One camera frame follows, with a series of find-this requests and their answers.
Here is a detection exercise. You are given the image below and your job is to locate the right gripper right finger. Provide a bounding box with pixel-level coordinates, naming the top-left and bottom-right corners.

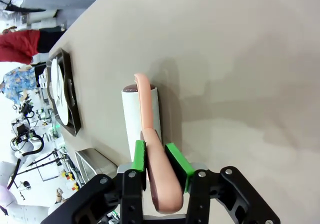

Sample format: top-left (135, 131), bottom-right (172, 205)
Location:
top-left (164, 142), bottom-right (282, 224)

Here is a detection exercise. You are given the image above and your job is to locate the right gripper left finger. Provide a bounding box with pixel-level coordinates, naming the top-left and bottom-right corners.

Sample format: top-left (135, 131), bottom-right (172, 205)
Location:
top-left (44, 140), bottom-right (147, 224)

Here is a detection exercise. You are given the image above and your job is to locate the pink lint roller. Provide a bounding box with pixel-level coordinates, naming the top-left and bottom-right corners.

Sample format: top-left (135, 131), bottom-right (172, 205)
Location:
top-left (121, 73), bottom-right (184, 215)

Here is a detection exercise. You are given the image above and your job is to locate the dark brown serving tray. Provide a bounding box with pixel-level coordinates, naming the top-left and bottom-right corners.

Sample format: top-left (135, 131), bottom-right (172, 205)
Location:
top-left (46, 48), bottom-right (82, 138)

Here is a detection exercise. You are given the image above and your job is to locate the white round plate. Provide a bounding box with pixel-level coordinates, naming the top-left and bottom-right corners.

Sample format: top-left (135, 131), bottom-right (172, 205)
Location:
top-left (50, 57), bottom-right (71, 125)

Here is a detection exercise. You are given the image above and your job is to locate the stainless steel rectangular tray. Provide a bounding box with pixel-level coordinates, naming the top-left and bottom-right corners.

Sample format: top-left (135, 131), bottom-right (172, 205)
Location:
top-left (74, 147), bottom-right (120, 189)

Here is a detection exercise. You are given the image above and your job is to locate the yellow emergency stop box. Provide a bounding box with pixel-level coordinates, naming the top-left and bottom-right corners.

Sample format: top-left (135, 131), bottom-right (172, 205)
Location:
top-left (61, 171), bottom-right (76, 183)

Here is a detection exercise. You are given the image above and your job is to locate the background robot with green gripper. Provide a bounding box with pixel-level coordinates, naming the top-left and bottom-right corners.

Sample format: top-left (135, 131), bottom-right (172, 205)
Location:
top-left (9, 101), bottom-right (46, 161)

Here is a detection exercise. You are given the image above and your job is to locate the person in blue floral shirt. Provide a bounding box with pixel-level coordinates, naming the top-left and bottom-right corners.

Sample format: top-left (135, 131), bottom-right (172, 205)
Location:
top-left (0, 65), bottom-right (38, 107)

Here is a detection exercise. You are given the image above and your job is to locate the person in red top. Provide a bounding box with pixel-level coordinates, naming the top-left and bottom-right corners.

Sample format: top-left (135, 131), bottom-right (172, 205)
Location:
top-left (0, 26), bottom-right (60, 65)

